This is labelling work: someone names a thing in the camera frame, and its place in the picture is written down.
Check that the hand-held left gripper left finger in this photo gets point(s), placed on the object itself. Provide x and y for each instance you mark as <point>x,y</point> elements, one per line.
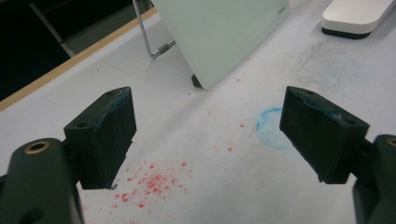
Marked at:
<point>93,140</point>

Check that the white board on stand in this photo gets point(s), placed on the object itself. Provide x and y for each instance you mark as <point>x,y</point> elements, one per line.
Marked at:
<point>218,34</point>

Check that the dark table leg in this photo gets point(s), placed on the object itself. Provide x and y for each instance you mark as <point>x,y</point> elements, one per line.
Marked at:
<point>51,29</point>

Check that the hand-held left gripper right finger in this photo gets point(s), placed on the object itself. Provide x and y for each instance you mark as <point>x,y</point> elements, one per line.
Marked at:
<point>323,140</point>

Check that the white eraser with black base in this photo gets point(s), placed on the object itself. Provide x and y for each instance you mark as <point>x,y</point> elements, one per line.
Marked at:
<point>355,17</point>

